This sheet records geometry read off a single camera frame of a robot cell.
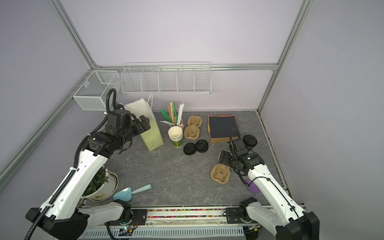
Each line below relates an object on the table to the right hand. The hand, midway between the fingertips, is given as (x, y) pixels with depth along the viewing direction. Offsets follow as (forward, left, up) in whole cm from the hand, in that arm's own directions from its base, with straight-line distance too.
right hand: (227, 160), depth 80 cm
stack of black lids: (+13, +22, -11) cm, 28 cm away
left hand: (+8, +42, +20) cm, 48 cm away
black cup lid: (+15, +14, -10) cm, 23 cm away
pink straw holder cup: (+27, +28, -3) cm, 39 cm away
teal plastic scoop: (-14, +55, -12) cm, 58 cm away
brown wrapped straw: (+35, +34, +5) cm, 49 cm away
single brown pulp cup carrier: (-2, +3, -13) cm, 13 cm away
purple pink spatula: (-20, -4, +21) cm, 29 cm away
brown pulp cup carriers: (+27, +21, -10) cm, 36 cm away
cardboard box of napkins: (+31, 0, -9) cm, 32 cm away
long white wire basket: (+51, +37, +18) cm, 66 cm away
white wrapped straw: (+33, +28, +2) cm, 44 cm away
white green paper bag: (+17, +45, -1) cm, 48 cm away
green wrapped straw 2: (+35, +32, +2) cm, 48 cm away
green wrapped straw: (+30, +38, +6) cm, 49 cm away
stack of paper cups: (+20, +31, -3) cm, 37 cm away
